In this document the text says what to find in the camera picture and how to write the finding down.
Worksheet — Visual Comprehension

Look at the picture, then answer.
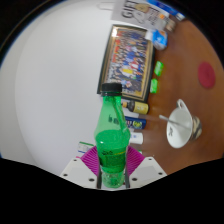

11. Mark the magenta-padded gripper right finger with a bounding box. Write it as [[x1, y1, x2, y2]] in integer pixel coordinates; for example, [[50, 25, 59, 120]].
[[124, 146, 168, 190]]

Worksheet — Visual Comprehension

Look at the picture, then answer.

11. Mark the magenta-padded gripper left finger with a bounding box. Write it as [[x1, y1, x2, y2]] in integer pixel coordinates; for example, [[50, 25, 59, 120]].
[[59, 145, 102, 190]]

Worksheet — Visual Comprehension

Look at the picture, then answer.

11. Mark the green plastic drink bottle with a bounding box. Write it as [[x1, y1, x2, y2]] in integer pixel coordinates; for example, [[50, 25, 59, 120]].
[[93, 82, 132, 189]]

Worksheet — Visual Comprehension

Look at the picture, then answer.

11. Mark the white lotion bottle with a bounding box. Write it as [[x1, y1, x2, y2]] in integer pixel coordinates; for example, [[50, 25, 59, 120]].
[[129, 132, 144, 145]]

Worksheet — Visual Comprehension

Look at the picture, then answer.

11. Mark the dark blue pump bottle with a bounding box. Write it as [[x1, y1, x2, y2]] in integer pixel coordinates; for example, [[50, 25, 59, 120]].
[[123, 114, 148, 130]]

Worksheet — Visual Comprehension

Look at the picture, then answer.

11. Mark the metal spoon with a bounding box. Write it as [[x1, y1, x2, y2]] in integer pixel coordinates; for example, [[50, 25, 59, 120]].
[[158, 114, 188, 129]]

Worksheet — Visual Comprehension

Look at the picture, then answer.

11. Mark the brown pump bottle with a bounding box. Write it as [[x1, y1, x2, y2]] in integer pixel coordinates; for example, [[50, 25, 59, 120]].
[[121, 99, 150, 115]]

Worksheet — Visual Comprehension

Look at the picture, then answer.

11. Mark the flat round red coaster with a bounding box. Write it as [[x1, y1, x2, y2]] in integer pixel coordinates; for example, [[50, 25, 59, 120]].
[[197, 61, 217, 90]]

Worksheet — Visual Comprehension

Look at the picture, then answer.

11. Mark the framed group photo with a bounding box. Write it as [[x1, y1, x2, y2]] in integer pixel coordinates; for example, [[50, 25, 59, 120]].
[[97, 24, 155, 103]]

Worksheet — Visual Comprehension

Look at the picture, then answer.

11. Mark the blue tissue pack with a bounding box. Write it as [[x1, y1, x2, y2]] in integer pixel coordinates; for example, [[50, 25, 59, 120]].
[[146, 29, 169, 51]]

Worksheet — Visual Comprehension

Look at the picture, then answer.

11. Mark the small snack packet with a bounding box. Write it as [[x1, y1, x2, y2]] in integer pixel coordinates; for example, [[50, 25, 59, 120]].
[[160, 13, 178, 33]]

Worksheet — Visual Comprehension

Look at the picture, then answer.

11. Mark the white paper gift bag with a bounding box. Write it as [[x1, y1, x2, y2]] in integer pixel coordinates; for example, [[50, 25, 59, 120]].
[[99, 0, 168, 29]]

